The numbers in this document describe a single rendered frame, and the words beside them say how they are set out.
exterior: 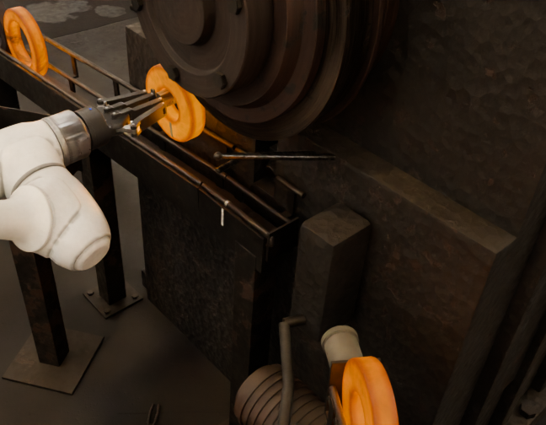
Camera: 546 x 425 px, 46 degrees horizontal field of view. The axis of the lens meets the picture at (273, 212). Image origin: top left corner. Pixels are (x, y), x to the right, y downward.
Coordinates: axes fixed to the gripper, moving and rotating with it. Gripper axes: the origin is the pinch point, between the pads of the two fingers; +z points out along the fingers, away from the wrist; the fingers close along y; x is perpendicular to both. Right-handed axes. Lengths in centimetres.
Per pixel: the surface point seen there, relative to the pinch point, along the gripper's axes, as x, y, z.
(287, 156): 4.0, 33.5, -1.3
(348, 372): -11, 62, -16
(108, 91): -87, -148, 62
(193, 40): 23.5, 23.4, -11.3
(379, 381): -5, 68, -17
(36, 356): -82, -29, -33
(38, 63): -17, -61, -1
